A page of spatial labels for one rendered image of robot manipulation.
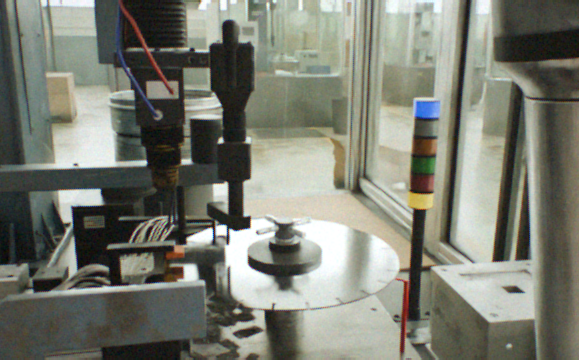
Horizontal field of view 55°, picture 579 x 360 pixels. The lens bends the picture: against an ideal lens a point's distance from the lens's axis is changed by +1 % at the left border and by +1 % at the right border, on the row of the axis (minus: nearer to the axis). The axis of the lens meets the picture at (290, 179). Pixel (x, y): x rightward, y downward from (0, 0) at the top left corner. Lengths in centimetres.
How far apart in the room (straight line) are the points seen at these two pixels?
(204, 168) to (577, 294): 73
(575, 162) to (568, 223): 3
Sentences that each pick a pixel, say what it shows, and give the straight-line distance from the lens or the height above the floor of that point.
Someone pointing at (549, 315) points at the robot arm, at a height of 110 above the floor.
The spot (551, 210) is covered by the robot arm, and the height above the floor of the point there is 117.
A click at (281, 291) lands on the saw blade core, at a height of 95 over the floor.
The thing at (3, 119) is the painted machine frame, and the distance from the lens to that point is 130.
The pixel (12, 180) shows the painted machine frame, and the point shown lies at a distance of 101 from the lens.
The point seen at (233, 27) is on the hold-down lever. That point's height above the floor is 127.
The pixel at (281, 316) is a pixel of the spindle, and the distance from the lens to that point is 82.
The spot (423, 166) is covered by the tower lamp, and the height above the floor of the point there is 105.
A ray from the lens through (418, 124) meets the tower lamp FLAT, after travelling 96.
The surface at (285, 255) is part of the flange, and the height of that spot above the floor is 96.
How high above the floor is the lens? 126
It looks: 15 degrees down
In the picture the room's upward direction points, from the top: 1 degrees clockwise
